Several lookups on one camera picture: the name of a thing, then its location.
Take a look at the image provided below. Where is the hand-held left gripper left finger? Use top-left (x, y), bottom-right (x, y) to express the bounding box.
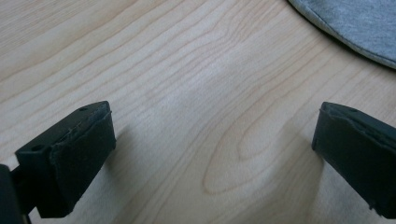
top-left (14, 100), bottom-right (117, 219)

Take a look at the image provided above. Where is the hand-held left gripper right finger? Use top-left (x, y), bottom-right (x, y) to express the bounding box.
top-left (311, 101), bottom-right (396, 220)

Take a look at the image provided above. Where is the grey cloth garment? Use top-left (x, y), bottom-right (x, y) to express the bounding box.
top-left (288, 0), bottom-right (396, 70)

